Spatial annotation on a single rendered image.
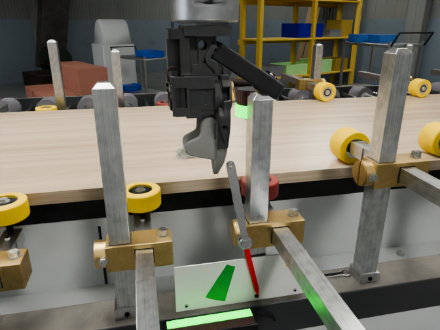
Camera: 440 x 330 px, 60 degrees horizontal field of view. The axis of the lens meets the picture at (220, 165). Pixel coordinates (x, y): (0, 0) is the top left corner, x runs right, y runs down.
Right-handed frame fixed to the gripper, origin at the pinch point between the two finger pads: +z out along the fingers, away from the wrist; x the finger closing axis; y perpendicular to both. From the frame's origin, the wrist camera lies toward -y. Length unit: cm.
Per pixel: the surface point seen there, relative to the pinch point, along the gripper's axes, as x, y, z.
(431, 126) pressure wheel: -27, -60, 4
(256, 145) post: -6.1, -7.6, -0.8
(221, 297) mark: -5.3, -1.5, 29.4
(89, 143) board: -54, 26, 11
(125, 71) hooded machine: -628, 29, 56
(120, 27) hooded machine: -637, 31, -13
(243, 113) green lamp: -10.5, -6.4, -5.4
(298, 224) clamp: -5.3, -16.2, 15.1
